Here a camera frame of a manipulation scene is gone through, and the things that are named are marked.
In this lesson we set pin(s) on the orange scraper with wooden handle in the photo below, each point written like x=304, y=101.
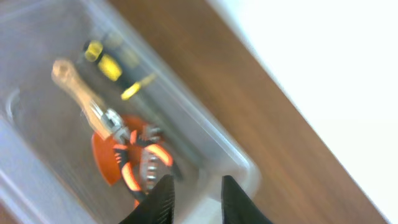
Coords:
x=90, y=109

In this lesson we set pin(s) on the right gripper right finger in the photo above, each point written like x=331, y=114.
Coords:
x=237, y=206

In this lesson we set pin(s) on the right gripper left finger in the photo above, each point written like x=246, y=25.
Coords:
x=157, y=207

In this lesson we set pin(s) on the clear plastic storage box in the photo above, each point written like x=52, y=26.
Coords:
x=48, y=173

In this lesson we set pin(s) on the long-nose pliers orange-black handles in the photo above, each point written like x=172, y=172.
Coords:
x=140, y=178

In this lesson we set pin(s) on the file with yellow-black handle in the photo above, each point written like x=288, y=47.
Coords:
x=104, y=57

